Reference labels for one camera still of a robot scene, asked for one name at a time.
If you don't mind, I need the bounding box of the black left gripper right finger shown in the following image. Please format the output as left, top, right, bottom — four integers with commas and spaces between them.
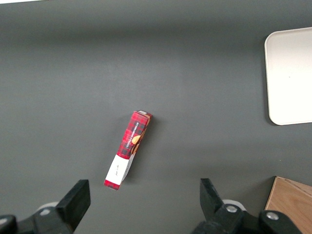
190, 178, 301, 234

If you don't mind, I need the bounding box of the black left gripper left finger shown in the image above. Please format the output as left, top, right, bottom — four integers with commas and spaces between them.
0, 179, 91, 234

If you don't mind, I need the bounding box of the white plastic tray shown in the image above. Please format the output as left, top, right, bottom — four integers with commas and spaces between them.
264, 26, 312, 126

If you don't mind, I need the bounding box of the light wooden board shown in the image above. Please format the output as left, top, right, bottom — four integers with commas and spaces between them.
265, 176, 312, 234

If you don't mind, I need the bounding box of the red tartan shortbread box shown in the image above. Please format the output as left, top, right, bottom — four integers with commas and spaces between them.
103, 110, 153, 191

